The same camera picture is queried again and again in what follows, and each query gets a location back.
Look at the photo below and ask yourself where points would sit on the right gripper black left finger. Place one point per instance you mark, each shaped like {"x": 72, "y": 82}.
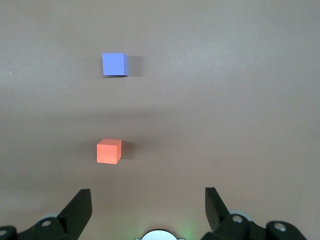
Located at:
{"x": 75, "y": 212}

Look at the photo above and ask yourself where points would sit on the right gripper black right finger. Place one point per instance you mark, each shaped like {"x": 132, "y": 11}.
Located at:
{"x": 217, "y": 212}

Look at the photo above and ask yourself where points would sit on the orange foam cube block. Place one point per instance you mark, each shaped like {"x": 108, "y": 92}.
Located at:
{"x": 108, "y": 152}

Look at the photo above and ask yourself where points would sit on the purple foam cube block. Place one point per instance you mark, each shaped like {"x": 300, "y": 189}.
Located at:
{"x": 113, "y": 64}

